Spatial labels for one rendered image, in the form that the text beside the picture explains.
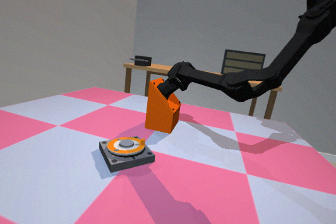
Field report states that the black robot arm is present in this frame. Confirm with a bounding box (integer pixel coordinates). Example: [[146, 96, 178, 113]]
[[157, 0, 336, 102]]

